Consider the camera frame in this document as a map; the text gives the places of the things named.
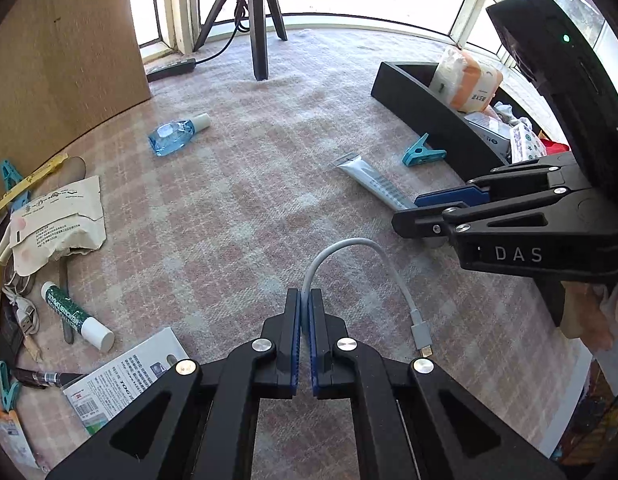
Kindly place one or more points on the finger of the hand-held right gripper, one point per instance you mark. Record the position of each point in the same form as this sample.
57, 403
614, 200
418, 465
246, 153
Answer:
419, 225
446, 196

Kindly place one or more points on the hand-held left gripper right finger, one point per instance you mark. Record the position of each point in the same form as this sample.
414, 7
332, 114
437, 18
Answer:
316, 345

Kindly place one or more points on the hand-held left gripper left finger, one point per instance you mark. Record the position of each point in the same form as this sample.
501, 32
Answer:
294, 345

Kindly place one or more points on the silver squeeze tube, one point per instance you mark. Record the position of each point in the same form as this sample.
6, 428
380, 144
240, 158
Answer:
374, 180

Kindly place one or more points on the black rectangular tray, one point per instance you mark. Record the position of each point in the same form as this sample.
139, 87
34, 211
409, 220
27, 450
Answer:
429, 115

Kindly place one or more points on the person's right hand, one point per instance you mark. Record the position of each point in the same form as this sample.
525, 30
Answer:
584, 320

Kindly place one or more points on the red fabric bag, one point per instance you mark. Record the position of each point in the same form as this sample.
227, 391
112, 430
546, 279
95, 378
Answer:
556, 149

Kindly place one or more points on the teal clothespin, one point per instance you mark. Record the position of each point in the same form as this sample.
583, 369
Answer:
419, 152
10, 175

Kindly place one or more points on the patterned pocket tissue pack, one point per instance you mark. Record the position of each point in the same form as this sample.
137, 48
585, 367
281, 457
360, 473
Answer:
526, 142

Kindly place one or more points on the white flat box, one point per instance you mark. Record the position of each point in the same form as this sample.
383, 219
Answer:
489, 132

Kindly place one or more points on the orange white tissue pack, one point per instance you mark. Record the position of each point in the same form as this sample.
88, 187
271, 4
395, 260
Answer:
469, 80

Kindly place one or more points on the pink plaid tablecloth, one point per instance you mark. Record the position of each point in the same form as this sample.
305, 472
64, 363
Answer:
239, 185

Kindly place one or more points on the white printed card package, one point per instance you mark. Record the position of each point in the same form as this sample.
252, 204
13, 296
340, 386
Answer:
124, 375

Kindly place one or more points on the green white glue stick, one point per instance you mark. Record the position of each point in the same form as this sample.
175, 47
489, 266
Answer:
69, 310

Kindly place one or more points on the grey nail file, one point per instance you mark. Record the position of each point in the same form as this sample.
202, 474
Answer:
67, 310

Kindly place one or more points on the blue hand sanitiser bottle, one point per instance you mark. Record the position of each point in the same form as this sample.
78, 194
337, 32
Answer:
171, 137

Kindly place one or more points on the dark pen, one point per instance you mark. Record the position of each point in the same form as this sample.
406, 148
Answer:
44, 377

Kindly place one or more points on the colourful patterned cloth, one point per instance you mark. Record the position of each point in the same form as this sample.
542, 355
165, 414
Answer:
599, 410

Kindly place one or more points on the off-white paper packet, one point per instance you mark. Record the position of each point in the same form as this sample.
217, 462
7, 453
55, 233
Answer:
54, 225

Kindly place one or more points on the round wooden piece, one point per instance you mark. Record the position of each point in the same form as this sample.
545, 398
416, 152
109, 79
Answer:
75, 169

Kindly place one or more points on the teal plastic clip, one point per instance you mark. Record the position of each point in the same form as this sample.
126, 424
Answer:
6, 390

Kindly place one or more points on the flat printed packet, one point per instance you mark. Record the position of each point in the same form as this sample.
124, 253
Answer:
9, 435

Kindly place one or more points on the yellow ruler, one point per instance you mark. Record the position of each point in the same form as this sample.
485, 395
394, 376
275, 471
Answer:
34, 177

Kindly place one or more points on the light wooden board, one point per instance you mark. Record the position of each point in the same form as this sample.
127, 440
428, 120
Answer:
64, 60

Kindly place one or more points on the white window frame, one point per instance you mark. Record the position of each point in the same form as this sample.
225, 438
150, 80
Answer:
181, 5

